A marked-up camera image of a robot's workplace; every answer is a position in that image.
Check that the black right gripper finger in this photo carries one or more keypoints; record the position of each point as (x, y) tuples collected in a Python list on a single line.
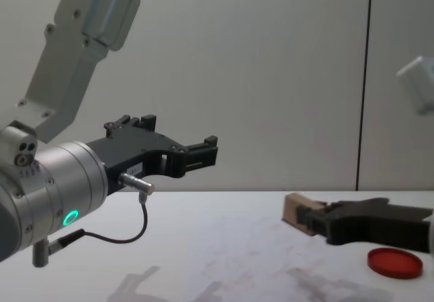
[(330, 207), (312, 222)]

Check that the red round flat disc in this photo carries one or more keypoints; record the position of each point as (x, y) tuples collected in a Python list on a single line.
[(395, 263)]

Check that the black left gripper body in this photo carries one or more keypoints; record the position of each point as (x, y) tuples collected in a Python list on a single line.
[(135, 152)]

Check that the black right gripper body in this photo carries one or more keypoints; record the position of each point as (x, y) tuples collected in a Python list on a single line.
[(373, 224)]

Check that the small wooden block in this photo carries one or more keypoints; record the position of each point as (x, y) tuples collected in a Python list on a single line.
[(290, 210)]

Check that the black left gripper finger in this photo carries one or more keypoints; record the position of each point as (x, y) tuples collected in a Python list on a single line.
[(200, 154), (130, 123)]

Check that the white table cloth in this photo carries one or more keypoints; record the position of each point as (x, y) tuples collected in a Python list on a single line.
[(203, 247)]

